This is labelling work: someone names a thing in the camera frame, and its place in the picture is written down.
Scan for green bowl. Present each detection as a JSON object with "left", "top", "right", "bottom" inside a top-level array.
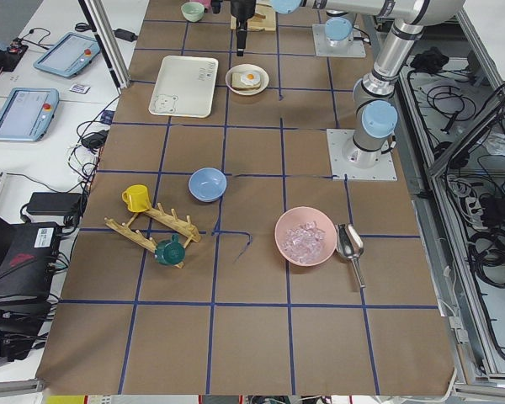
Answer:
[{"left": 181, "top": 2, "right": 205, "bottom": 23}]

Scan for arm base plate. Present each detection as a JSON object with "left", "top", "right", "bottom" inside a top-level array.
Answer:
[
  {"left": 312, "top": 24, "right": 366, "bottom": 58},
  {"left": 327, "top": 129, "right": 397, "bottom": 181}
]

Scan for dark green mug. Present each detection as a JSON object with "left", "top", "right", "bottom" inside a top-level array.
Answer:
[{"left": 154, "top": 234, "right": 185, "bottom": 265}]

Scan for aluminium frame post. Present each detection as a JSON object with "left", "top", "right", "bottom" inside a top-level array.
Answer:
[{"left": 78, "top": 0, "right": 130, "bottom": 90}]

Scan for cream round plate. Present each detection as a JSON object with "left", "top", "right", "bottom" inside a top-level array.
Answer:
[{"left": 225, "top": 64, "right": 269, "bottom": 96}]

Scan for teach pendant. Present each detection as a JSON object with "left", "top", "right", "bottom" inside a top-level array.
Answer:
[
  {"left": 33, "top": 32, "right": 100, "bottom": 77},
  {"left": 0, "top": 88, "right": 60, "bottom": 142}
]

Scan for yellow mug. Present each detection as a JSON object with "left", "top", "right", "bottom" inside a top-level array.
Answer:
[{"left": 121, "top": 184, "right": 152, "bottom": 213}]

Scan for black laptop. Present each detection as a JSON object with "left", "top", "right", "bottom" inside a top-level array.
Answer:
[{"left": 0, "top": 217, "right": 61, "bottom": 306}]

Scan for teach pendant near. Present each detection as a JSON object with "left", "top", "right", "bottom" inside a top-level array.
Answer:
[{"left": 0, "top": 88, "right": 60, "bottom": 142}]

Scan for metal scoop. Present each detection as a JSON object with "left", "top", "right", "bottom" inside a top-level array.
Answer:
[{"left": 335, "top": 223, "right": 365, "bottom": 289}]

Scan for cream bear tray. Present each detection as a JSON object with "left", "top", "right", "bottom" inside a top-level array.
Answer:
[{"left": 148, "top": 56, "right": 219, "bottom": 119}]

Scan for teach pendant far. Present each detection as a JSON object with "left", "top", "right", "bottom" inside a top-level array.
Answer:
[{"left": 33, "top": 32, "right": 100, "bottom": 77}]

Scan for bread slice under egg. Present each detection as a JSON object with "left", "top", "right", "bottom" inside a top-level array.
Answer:
[{"left": 231, "top": 72, "right": 261, "bottom": 91}]

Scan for pink bowl with ice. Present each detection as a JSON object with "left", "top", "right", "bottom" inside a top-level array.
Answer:
[{"left": 274, "top": 206, "right": 337, "bottom": 266}]

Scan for pink cloth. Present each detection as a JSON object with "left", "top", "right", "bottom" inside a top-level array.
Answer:
[{"left": 199, "top": 0, "right": 211, "bottom": 10}]

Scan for wooden cup rack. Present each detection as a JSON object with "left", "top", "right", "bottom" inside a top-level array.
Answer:
[{"left": 104, "top": 202, "right": 203, "bottom": 269}]

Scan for fried egg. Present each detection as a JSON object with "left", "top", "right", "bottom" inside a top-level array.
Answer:
[{"left": 240, "top": 71, "right": 262, "bottom": 88}]

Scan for black power adapter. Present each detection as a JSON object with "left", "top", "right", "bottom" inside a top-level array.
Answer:
[{"left": 114, "top": 29, "right": 138, "bottom": 42}]

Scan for blue bowl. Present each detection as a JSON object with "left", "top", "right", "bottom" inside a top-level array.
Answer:
[{"left": 189, "top": 167, "right": 227, "bottom": 203}]

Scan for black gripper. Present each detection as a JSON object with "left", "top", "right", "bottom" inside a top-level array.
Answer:
[{"left": 231, "top": 0, "right": 256, "bottom": 56}]

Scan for wooden cutting board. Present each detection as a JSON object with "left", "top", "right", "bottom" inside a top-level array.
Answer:
[{"left": 231, "top": 1, "right": 276, "bottom": 32}]

